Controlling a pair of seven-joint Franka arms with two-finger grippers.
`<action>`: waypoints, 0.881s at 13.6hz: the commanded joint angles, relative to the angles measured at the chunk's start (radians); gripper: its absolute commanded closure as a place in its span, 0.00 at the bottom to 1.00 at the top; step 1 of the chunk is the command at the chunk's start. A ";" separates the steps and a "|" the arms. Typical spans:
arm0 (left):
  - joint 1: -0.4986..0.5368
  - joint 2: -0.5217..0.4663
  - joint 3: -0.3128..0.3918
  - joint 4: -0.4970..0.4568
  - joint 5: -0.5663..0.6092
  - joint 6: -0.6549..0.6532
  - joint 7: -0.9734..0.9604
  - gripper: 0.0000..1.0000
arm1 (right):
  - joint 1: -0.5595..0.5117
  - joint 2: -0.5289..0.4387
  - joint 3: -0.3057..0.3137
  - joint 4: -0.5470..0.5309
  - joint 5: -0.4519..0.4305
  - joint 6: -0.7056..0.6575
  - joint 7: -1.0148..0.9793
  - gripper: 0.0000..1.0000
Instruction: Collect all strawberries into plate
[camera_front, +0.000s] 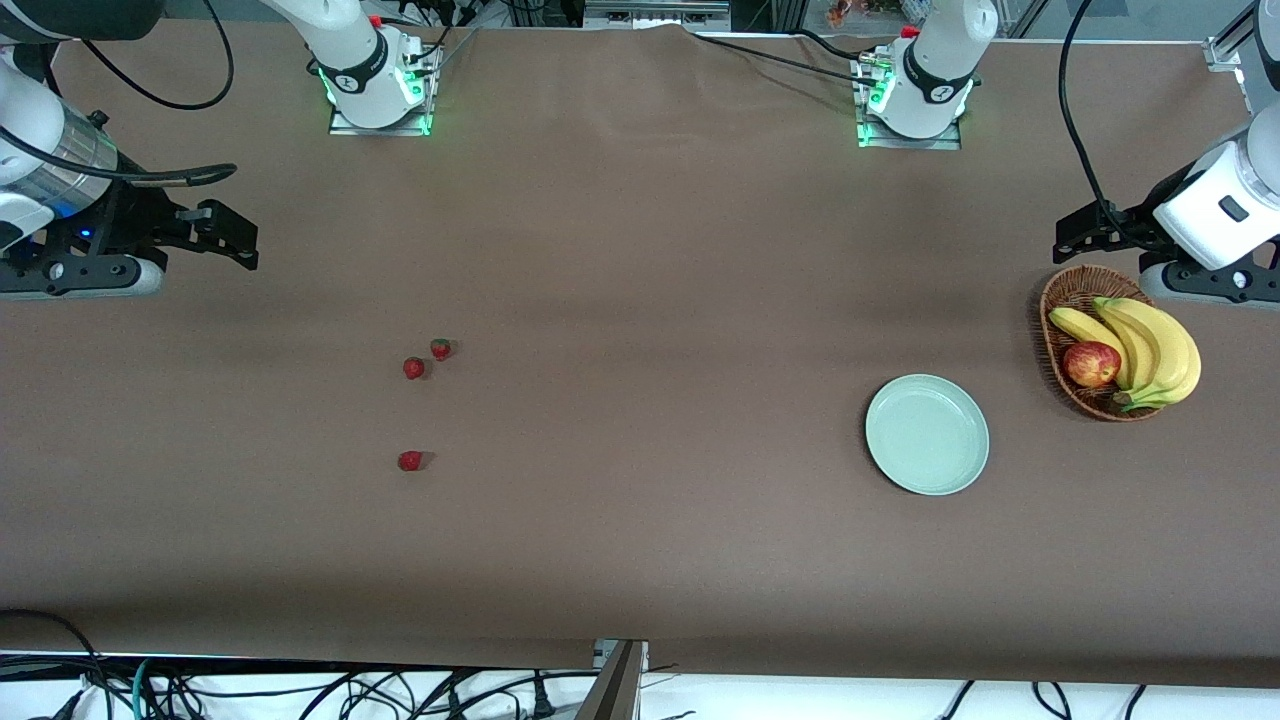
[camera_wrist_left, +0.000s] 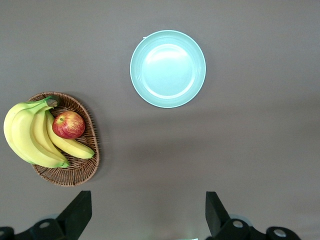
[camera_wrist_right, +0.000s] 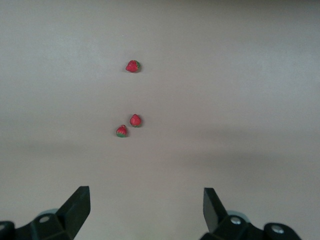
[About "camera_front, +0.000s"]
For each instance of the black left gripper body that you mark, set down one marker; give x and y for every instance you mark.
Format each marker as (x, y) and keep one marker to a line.
(1133, 224)

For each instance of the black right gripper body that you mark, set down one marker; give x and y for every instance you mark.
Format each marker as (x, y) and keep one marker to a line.
(138, 220)

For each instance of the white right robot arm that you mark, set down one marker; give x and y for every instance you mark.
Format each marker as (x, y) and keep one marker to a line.
(350, 50)

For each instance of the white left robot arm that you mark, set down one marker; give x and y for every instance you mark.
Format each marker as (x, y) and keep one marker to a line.
(940, 60)

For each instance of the light green plate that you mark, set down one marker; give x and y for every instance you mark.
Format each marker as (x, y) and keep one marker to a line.
(927, 435)

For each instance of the brown wicker basket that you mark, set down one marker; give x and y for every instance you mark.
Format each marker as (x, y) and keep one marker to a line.
(1075, 290)

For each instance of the yellow banana bunch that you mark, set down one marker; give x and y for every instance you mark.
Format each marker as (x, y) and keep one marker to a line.
(1165, 350)

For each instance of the red apple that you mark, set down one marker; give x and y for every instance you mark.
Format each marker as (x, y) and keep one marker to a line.
(1091, 364)

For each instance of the orange patterned object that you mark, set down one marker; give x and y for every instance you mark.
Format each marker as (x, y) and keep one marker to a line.
(845, 12)

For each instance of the brown table cloth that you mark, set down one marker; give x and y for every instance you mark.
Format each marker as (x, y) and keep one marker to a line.
(640, 520)

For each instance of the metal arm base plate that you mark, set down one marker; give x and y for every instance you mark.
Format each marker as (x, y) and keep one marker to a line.
(950, 142)
(345, 125)

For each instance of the aluminium frame profile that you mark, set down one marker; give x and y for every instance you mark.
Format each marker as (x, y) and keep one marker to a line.
(1225, 50)

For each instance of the aluminium rail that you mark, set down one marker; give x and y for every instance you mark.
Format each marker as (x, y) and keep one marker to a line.
(650, 15)

